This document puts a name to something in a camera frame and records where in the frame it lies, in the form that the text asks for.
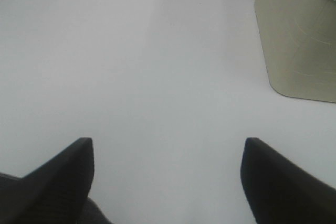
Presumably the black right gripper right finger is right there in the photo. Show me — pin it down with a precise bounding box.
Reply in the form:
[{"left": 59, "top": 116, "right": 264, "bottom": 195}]
[{"left": 240, "top": 137, "right": 335, "bottom": 223}]

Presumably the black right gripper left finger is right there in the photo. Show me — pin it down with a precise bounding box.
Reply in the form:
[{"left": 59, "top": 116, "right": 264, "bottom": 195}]
[{"left": 1, "top": 137, "right": 111, "bottom": 223}]

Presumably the beige storage box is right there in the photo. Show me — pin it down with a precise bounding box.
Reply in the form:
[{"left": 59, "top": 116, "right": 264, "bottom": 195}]
[{"left": 254, "top": 0, "right": 335, "bottom": 102}]

